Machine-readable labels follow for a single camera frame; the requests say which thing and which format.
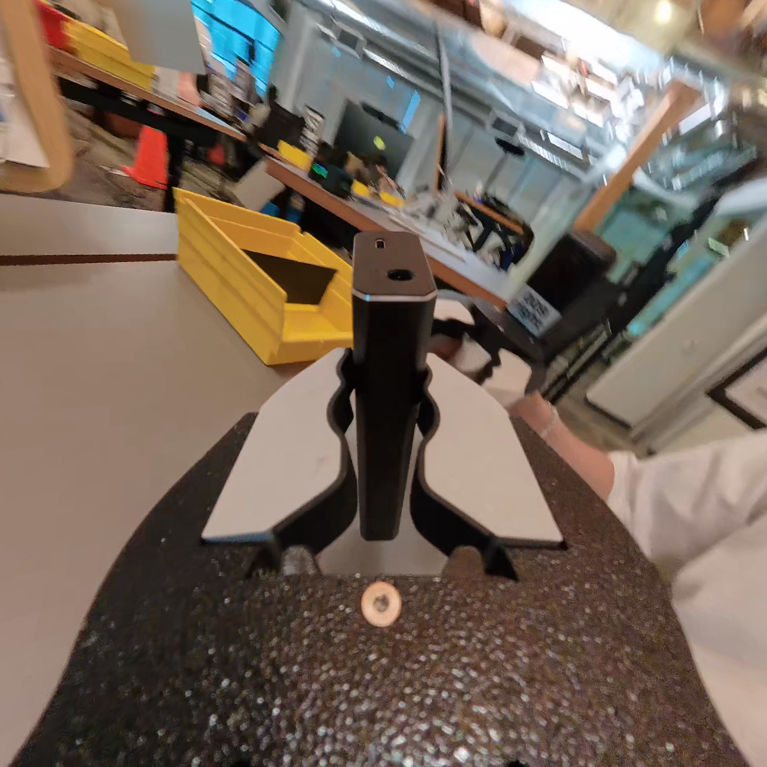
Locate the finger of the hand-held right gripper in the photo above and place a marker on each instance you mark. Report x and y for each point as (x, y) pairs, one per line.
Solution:
(452, 308)

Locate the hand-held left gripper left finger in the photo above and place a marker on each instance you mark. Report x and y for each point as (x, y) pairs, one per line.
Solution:
(287, 473)

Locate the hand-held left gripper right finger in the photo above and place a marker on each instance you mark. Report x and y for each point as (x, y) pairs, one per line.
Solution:
(485, 473)

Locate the black multi-port usb hub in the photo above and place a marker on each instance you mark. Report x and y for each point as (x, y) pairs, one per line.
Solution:
(389, 389)

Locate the yellow plastic bin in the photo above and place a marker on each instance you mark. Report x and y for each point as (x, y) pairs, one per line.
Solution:
(227, 269)

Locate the person's right forearm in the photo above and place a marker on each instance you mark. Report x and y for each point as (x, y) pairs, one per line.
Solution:
(581, 461)

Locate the large black USB hub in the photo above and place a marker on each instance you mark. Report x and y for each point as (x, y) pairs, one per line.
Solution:
(293, 275)

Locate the person's right hand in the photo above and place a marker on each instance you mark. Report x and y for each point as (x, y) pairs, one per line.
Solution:
(530, 412)

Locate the black device green display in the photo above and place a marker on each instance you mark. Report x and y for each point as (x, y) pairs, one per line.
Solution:
(326, 177)

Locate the black monitor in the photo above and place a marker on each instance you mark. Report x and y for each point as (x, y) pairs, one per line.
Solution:
(365, 135)

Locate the black framed sign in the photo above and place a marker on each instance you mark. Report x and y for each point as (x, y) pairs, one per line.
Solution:
(743, 389)

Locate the orange traffic cone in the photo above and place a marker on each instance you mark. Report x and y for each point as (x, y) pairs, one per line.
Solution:
(150, 159)

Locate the small yellow bin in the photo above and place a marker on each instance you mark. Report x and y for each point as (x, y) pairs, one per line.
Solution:
(108, 54)

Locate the instruction sheet on wooden stand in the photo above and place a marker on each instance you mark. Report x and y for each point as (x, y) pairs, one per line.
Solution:
(42, 120)

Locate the red plastic bin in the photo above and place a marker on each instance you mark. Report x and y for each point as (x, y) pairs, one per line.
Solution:
(53, 24)

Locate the wooden post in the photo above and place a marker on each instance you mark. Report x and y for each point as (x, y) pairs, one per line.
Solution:
(641, 150)

